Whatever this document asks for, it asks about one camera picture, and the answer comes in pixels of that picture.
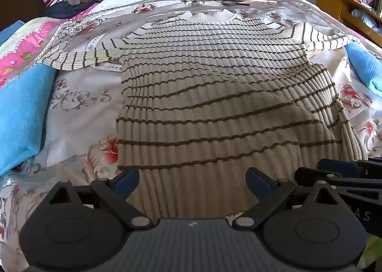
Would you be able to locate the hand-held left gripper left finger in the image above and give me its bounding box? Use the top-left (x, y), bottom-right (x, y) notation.
top-left (45, 167), bottom-right (154, 229)

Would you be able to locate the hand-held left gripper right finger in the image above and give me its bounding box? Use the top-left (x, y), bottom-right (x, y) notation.
top-left (232, 167), bottom-right (339, 230)

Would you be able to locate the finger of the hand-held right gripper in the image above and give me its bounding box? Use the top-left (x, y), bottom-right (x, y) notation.
top-left (317, 159), bottom-right (382, 181)
top-left (295, 167), bottom-right (382, 201)

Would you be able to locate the cream brown striped sweater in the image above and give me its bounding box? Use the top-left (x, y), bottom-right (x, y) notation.
top-left (35, 11), bottom-right (369, 219)

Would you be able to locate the floral bedsheet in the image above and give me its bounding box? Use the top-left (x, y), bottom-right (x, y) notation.
top-left (0, 0), bottom-right (382, 272)

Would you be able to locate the blue towel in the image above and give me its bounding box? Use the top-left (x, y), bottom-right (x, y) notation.
top-left (0, 65), bottom-right (57, 175)
top-left (345, 42), bottom-right (382, 96)

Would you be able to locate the wooden shelf unit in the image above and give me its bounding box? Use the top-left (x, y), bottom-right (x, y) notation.
top-left (316, 0), bottom-right (382, 49)

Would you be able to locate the pink bordered white quilt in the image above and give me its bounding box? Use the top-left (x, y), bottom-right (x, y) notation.
top-left (0, 0), bottom-right (305, 88)

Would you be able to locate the dark blue garment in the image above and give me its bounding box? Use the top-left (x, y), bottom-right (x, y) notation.
top-left (42, 0), bottom-right (100, 19)

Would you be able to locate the blue pillow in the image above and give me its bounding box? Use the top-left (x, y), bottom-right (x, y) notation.
top-left (0, 21), bottom-right (25, 44)

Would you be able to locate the dark wooden headboard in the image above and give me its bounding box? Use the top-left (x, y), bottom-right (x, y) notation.
top-left (0, 0), bottom-right (47, 32)

